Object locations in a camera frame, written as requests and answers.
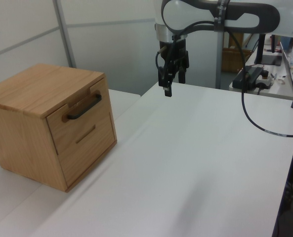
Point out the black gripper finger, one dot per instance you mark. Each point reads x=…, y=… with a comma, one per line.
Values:
x=168, y=84
x=182, y=75

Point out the black power box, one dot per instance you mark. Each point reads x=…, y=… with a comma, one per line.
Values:
x=247, y=76

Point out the grey desk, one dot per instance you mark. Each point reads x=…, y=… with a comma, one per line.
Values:
x=279, y=91

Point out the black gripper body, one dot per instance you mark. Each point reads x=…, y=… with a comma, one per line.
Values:
x=179, y=48

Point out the grey partition post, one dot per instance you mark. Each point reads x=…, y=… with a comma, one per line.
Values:
x=67, y=32

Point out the grey metal upright post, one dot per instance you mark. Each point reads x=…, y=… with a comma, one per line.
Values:
x=219, y=61

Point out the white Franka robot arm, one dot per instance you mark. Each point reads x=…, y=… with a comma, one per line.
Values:
x=178, y=10

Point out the light wooden cabinet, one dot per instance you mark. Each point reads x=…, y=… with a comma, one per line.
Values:
x=17, y=98

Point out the brown wooden crate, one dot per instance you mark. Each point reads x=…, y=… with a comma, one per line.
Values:
x=235, y=60

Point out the grey emergency stop button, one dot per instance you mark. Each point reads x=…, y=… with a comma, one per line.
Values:
x=264, y=79

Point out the black monitor stand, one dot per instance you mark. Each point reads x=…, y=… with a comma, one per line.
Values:
x=262, y=49

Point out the wooden drawer with notch grip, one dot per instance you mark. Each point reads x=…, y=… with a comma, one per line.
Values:
x=92, y=150

